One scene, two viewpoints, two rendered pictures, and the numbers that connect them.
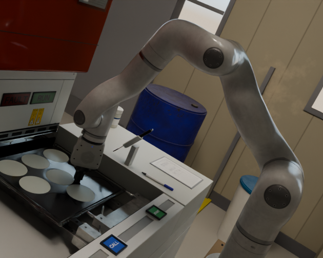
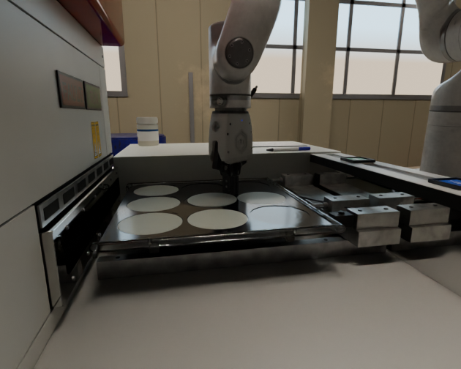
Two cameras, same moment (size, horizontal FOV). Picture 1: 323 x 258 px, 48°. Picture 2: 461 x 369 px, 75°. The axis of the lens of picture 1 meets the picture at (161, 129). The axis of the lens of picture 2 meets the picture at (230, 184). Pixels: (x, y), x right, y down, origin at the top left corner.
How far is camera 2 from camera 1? 0.95 m
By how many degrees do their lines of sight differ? 30
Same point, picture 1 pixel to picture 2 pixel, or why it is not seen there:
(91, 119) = (262, 45)
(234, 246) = (460, 133)
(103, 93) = not seen: outside the picture
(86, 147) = (236, 123)
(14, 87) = (63, 58)
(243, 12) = (135, 31)
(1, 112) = (66, 124)
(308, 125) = not seen: hidden behind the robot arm
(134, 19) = not seen: hidden behind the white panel
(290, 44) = (194, 46)
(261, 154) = (438, 16)
